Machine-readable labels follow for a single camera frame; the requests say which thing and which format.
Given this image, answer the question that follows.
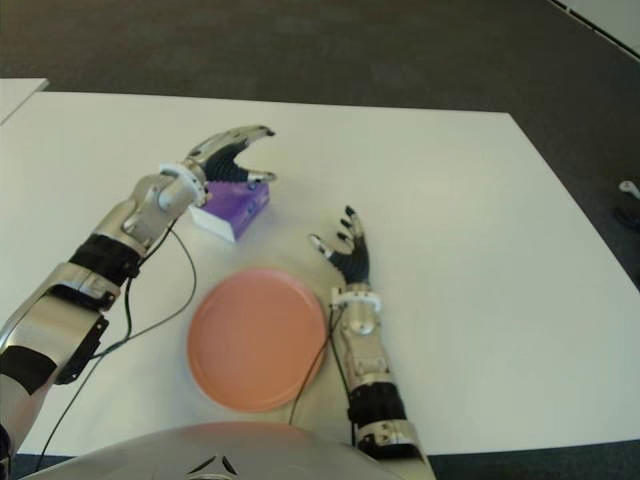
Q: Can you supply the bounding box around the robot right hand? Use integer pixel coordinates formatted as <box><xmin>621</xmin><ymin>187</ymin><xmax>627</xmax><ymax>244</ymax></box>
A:
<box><xmin>307</xmin><ymin>204</ymin><xmax>372</xmax><ymax>286</ymax></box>

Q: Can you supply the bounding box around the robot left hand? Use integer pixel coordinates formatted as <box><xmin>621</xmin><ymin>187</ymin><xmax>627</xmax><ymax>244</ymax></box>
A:
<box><xmin>182</xmin><ymin>124</ymin><xmax>277</xmax><ymax>189</ymax></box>

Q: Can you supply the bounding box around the purple tissue paper pack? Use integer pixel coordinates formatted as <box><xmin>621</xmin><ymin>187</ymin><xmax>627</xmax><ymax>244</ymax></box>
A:
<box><xmin>188</xmin><ymin>179</ymin><xmax>271</xmax><ymax>245</ymax></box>

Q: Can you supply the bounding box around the pink round plate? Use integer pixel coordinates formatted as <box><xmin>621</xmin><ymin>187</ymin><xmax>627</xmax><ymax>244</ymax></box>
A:
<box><xmin>187</xmin><ymin>267</ymin><xmax>330</xmax><ymax>414</ymax></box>

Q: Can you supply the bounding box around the neighbouring white table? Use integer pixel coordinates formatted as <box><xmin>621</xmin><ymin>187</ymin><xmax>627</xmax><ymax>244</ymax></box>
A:
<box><xmin>0</xmin><ymin>77</ymin><xmax>51</xmax><ymax>126</ymax></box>

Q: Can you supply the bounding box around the silver robot torso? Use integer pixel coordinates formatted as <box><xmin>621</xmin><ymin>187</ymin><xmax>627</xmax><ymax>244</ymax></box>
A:
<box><xmin>14</xmin><ymin>422</ymin><xmax>401</xmax><ymax>480</ymax></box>

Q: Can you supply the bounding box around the office chair base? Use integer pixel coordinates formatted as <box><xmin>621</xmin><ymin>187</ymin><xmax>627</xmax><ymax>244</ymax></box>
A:
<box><xmin>613</xmin><ymin>180</ymin><xmax>640</xmax><ymax>229</ymax></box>

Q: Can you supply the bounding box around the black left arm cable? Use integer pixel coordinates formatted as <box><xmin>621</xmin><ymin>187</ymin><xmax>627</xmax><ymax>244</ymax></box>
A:
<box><xmin>37</xmin><ymin>219</ymin><xmax>197</xmax><ymax>461</ymax></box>

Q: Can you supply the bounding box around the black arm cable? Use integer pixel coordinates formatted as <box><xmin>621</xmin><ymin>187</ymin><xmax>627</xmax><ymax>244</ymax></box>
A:
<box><xmin>37</xmin><ymin>219</ymin><xmax>197</xmax><ymax>461</ymax></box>
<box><xmin>287</xmin><ymin>304</ymin><xmax>361</xmax><ymax>446</ymax></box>

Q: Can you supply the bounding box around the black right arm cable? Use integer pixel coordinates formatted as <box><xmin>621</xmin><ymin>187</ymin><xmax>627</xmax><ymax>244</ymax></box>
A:
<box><xmin>287</xmin><ymin>304</ymin><xmax>361</xmax><ymax>446</ymax></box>

